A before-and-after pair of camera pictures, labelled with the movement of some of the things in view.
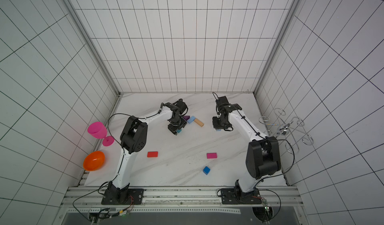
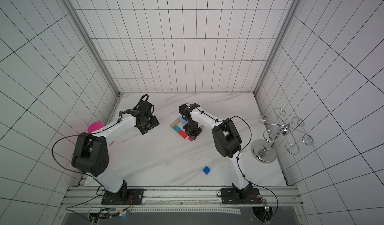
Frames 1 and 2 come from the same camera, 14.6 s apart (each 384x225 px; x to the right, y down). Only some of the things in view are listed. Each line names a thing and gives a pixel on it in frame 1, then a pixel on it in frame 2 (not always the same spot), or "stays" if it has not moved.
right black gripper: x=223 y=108 to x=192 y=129
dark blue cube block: x=206 y=170 stays
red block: x=152 y=154 to x=183 y=134
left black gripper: x=173 y=129 to x=155 y=123
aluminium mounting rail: x=96 y=196 stays
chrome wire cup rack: x=296 y=135 stays
